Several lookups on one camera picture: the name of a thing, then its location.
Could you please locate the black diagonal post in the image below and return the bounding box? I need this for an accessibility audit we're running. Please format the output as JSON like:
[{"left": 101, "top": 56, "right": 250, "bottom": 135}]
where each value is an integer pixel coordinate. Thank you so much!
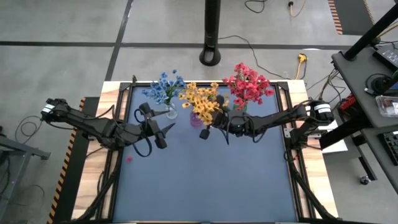
[{"left": 343, "top": 2, "right": 398, "bottom": 62}]

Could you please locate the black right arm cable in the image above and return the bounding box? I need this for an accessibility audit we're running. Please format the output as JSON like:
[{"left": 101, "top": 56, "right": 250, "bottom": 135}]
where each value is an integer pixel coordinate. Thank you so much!
[{"left": 222, "top": 114, "right": 268, "bottom": 146}]

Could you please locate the white paper sheet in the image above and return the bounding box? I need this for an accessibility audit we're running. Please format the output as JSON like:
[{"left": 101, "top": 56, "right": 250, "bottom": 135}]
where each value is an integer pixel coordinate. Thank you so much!
[{"left": 317, "top": 119, "right": 348, "bottom": 154}]

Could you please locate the pink ribbed glass vase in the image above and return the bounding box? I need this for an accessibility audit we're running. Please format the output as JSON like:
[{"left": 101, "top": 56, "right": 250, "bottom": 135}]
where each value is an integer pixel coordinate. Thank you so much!
[{"left": 189, "top": 111, "right": 205, "bottom": 129}]

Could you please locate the black keyboard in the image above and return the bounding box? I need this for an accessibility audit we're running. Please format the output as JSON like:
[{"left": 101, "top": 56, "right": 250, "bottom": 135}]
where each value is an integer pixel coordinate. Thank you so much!
[{"left": 377, "top": 130, "right": 398, "bottom": 166}]

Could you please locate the grey side desk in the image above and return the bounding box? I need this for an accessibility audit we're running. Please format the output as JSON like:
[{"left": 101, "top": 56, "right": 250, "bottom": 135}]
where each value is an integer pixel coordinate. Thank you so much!
[{"left": 331, "top": 40, "right": 398, "bottom": 194}]

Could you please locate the red power strip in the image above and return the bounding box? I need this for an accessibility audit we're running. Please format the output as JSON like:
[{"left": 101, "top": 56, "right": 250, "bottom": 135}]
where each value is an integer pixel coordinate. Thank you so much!
[{"left": 339, "top": 93, "right": 357, "bottom": 111}]

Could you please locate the black floor cable loop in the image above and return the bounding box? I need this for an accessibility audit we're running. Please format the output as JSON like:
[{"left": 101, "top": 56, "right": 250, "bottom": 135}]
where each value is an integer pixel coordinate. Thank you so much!
[{"left": 244, "top": 0, "right": 268, "bottom": 14}]

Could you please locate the black tower fan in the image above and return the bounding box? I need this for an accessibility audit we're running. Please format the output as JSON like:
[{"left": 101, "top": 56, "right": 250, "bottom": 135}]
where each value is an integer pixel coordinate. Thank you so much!
[{"left": 198, "top": 0, "right": 222, "bottom": 67}]

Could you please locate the black hazard-striped floor plate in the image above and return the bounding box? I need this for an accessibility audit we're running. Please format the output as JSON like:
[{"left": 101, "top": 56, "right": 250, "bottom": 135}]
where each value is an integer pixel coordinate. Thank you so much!
[{"left": 46, "top": 96, "right": 101, "bottom": 224}]

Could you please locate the tangled floor cable bundle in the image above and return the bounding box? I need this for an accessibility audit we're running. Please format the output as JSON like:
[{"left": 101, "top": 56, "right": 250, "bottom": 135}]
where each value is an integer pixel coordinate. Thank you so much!
[{"left": 307, "top": 68, "right": 346, "bottom": 110}]

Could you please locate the grey metal stand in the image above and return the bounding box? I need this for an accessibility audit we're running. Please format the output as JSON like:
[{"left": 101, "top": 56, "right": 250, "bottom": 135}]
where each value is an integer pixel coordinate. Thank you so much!
[{"left": 0, "top": 126, "right": 51, "bottom": 218}]

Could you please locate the yellow power plug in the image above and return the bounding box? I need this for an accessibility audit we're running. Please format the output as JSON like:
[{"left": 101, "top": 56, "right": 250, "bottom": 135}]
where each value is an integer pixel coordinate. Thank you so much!
[{"left": 294, "top": 53, "right": 308, "bottom": 80}]

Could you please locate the black fan power cable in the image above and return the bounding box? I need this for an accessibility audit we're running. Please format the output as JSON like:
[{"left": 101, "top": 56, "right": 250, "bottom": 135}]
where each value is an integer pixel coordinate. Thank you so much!
[{"left": 219, "top": 34, "right": 292, "bottom": 80}]

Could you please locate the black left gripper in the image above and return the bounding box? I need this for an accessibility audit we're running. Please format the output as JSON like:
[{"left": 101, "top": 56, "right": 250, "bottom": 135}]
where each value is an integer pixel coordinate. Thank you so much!
[{"left": 136, "top": 102, "right": 177, "bottom": 139}]

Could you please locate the clear glass vase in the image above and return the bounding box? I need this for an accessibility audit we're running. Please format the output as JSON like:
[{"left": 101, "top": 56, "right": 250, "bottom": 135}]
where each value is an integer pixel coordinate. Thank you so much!
[{"left": 164, "top": 102, "right": 178, "bottom": 120}]

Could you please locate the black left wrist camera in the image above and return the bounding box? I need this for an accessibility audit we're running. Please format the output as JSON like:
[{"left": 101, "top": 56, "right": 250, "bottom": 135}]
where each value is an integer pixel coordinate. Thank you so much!
[{"left": 154, "top": 132, "right": 168, "bottom": 149}]

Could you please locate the clear plastic container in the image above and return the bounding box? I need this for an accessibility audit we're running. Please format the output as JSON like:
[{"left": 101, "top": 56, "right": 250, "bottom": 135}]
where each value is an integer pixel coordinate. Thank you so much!
[{"left": 375, "top": 95, "right": 398, "bottom": 118}]

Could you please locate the left arm cable loop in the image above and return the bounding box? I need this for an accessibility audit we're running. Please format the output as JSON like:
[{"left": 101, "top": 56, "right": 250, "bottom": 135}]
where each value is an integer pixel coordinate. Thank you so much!
[{"left": 133, "top": 108, "right": 154, "bottom": 158}]

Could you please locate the round black cable reel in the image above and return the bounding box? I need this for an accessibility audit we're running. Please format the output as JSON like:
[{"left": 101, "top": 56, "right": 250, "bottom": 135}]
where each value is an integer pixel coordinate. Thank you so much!
[{"left": 365, "top": 73, "right": 394, "bottom": 96}]

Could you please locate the red flower bunch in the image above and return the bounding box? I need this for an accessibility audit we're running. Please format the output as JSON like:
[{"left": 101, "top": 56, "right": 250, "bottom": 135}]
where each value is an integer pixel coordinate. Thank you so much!
[
  {"left": 248, "top": 74, "right": 275, "bottom": 105},
  {"left": 231, "top": 62, "right": 259, "bottom": 82},
  {"left": 222, "top": 77, "right": 249, "bottom": 111}
]

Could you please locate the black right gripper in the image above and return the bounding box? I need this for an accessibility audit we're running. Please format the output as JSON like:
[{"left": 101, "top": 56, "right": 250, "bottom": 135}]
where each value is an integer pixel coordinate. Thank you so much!
[{"left": 213, "top": 95, "right": 248, "bottom": 138}]

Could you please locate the black hazard-edged floor mat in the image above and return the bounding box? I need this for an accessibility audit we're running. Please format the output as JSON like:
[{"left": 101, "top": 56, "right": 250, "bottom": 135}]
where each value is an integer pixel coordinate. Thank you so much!
[{"left": 328, "top": 0, "right": 376, "bottom": 35}]

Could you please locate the orange floor cable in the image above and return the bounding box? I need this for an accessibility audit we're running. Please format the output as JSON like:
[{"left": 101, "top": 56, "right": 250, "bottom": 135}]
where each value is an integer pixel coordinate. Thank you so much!
[{"left": 287, "top": 0, "right": 307, "bottom": 18}]

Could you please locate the blue-grey table mat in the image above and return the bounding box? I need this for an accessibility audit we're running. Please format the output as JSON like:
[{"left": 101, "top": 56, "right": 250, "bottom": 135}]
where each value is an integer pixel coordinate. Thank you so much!
[{"left": 112, "top": 85, "right": 298, "bottom": 222}]

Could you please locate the black keypad device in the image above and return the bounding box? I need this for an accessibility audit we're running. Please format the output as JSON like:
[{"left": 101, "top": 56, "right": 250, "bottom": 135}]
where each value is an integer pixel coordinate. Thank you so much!
[{"left": 372, "top": 43, "right": 398, "bottom": 69}]

